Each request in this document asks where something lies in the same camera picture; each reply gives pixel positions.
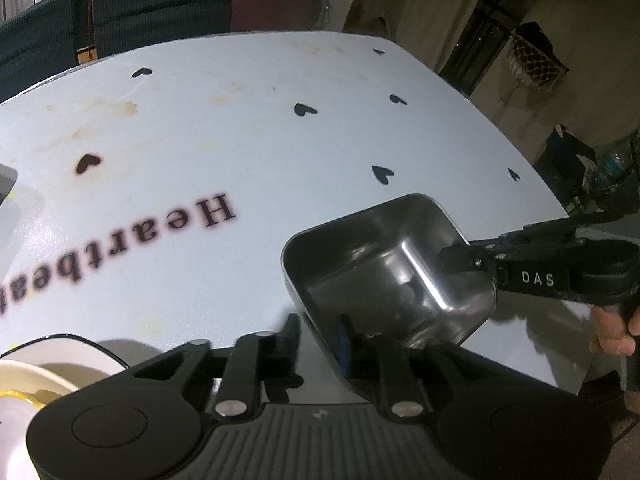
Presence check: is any person's right hand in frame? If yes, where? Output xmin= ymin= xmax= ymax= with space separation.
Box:
xmin=590 ymin=305 xmax=640 ymax=357

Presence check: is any net basket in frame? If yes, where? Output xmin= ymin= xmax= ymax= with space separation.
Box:
xmin=509 ymin=22 xmax=571 ymax=92

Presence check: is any white leaf print plate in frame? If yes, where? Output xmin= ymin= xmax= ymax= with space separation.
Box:
xmin=0 ymin=334 xmax=128 ymax=396

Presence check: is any large rectangular steel container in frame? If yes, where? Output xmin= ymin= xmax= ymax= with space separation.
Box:
xmin=281 ymin=193 xmax=497 ymax=403

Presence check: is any cream bowl with handles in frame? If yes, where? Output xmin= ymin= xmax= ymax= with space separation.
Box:
xmin=0 ymin=360 xmax=83 ymax=411

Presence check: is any dark blue chair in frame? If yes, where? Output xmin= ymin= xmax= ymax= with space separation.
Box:
xmin=92 ymin=0 xmax=238 ymax=58
xmin=0 ymin=0 xmax=76 ymax=103

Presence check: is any dark bag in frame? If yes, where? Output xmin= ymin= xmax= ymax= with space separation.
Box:
xmin=532 ymin=125 xmax=598 ymax=196

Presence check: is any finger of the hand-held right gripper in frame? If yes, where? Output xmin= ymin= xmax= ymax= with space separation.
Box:
xmin=470 ymin=210 xmax=621 ymax=248
xmin=439 ymin=242 xmax=501 ymax=281

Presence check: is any plastic water bottle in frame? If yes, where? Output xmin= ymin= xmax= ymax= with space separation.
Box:
xmin=592 ymin=140 xmax=636 ymax=186

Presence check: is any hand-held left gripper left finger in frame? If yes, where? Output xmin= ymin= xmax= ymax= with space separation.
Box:
xmin=107 ymin=312 xmax=303 ymax=418

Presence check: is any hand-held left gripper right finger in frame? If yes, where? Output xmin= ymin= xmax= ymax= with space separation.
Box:
xmin=334 ymin=312 xmax=546 ymax=418

